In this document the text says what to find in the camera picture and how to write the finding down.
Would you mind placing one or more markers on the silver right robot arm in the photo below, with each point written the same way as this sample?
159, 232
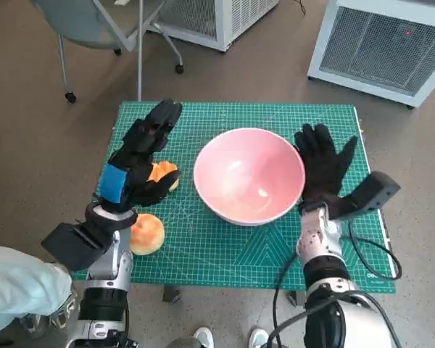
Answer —
326, 275

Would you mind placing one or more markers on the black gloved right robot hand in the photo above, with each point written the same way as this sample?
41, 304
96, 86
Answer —
320, 166

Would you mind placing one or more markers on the pink bowl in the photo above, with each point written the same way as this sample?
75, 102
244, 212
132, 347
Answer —
246, 174

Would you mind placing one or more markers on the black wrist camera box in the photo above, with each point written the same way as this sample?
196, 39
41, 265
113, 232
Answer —
72, 246
373, 192

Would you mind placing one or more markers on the white mesh cabinet red light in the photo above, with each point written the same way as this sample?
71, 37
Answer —
377, 47

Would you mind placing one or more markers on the white shoe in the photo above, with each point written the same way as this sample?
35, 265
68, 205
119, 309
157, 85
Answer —
204, 337
259, 338

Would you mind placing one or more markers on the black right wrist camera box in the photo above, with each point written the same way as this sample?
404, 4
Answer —
373, 192

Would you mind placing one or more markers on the round toy bread bun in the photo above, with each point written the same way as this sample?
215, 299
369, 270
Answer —
148, 233

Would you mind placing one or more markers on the black table bracket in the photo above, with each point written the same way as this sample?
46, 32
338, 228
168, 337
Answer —
172, 294
297, 299

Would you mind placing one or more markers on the thin grey metal pole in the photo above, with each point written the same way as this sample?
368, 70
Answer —
139, 54

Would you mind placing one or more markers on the grey office chair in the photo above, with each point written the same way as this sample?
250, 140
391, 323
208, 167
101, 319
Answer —
87, 29

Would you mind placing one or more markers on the green cutting mat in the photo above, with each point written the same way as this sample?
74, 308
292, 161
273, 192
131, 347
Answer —
210, 253

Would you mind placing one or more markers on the person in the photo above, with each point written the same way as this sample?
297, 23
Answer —
18, 282

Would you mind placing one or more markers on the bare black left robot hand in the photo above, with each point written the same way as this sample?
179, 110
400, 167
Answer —
137, 170

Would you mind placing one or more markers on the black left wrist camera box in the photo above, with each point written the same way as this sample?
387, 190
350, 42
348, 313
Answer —
72, 246

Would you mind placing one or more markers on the long orange toy bread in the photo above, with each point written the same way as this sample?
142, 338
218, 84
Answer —
163, 168

